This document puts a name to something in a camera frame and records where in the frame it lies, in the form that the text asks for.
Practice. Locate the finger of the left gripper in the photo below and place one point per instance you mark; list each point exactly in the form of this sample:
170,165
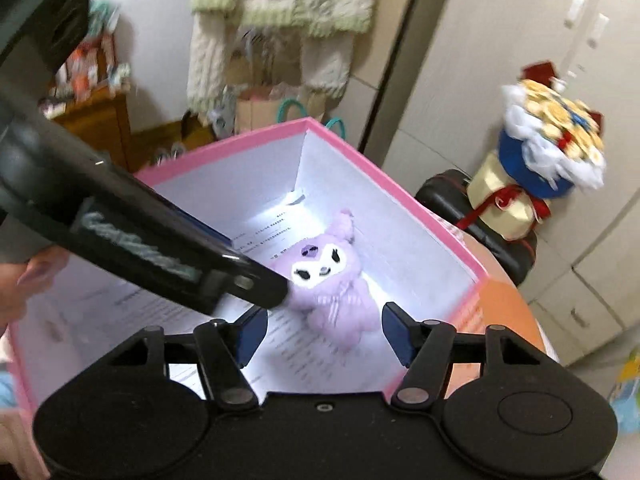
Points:
255,279

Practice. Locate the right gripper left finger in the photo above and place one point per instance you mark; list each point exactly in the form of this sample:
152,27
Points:
224,349

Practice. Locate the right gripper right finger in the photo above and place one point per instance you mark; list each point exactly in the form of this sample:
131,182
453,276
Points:
424,349

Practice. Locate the purple plush toy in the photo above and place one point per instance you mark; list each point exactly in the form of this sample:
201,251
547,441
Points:
326,284

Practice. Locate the person's left hand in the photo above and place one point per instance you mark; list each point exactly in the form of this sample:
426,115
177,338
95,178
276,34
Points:
20,281

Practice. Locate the wooden side cabinet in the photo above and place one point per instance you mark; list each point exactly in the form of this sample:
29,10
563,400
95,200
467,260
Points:
82,101

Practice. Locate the pink cardboard box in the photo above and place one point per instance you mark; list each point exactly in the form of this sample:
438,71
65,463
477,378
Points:
266,190

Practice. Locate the black suitcase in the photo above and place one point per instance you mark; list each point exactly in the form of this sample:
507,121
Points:
445,195

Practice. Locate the brown paper bag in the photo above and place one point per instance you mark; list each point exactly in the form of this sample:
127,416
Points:
264,106

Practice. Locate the blue wrapped flower bouquet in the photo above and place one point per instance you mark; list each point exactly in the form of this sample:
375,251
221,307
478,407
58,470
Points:
548,145

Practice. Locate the cream knitted cardigan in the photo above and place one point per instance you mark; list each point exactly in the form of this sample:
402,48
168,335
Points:
327,30

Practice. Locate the beige wardrobe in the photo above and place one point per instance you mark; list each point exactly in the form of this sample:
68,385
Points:
584,294

